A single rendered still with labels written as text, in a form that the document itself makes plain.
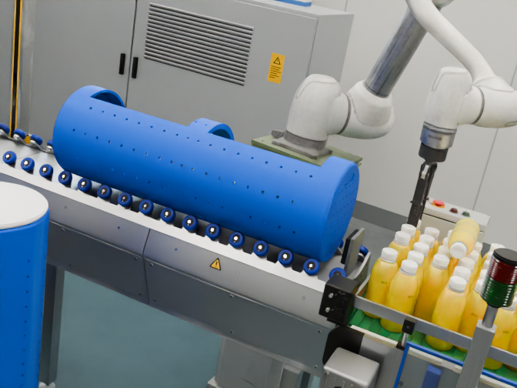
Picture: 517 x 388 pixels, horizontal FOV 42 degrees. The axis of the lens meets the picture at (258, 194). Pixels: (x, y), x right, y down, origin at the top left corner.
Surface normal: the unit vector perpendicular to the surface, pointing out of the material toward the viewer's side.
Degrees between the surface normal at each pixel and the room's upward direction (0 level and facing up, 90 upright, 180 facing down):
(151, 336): 0
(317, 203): 68
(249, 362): 90
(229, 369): 90
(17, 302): 90
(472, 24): 90
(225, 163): 55
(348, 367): 0
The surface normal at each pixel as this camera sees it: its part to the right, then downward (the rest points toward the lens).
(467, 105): 0.34, 0.36
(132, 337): 0.17, -0.92
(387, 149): -0.46, 0.24
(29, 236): 0.84, 0.32
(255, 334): -0.45, 0.55
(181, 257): -0.34, -0.07
